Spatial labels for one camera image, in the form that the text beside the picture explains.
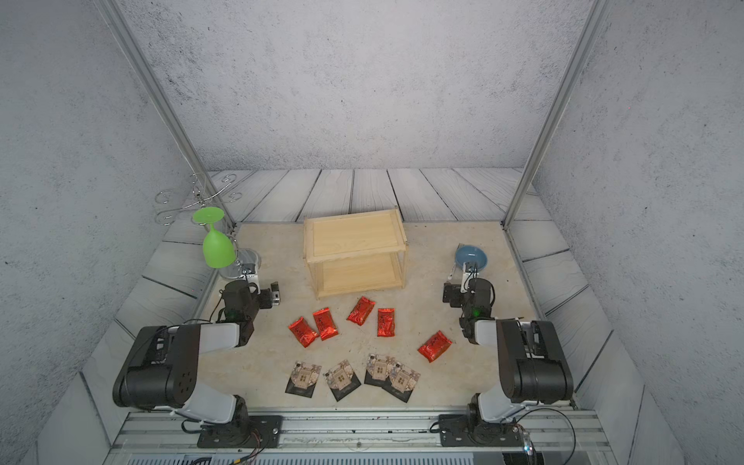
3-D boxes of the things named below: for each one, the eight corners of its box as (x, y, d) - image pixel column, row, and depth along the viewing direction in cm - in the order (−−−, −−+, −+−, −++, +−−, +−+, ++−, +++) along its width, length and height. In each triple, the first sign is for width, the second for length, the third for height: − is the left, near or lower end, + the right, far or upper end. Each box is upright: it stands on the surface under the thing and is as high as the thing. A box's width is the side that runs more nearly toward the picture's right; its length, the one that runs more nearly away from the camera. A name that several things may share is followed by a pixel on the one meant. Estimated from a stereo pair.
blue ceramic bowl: (457, 269, 108) (459, 263, 105) (453, 252, 113) (455, 245, 110) (485, 269, 108) (488, 263, 105) (480, 251, 113) (483, 245, 110)
